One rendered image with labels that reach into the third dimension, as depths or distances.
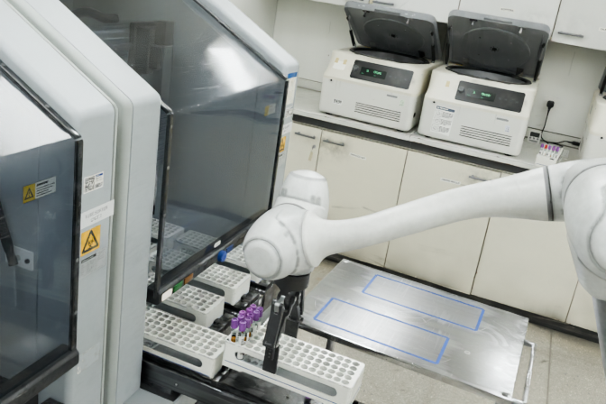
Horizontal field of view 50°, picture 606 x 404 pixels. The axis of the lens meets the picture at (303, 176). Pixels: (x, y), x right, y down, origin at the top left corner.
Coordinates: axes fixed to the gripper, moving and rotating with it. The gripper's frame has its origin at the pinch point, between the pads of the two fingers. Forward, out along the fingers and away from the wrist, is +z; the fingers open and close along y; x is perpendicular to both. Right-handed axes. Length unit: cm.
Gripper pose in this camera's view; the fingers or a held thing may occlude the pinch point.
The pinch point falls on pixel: (280, 350)
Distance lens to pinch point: 146.4
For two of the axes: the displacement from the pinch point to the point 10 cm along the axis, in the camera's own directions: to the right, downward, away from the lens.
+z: -1.4, 9.4, 3.2
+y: 3.7, -2.5, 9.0
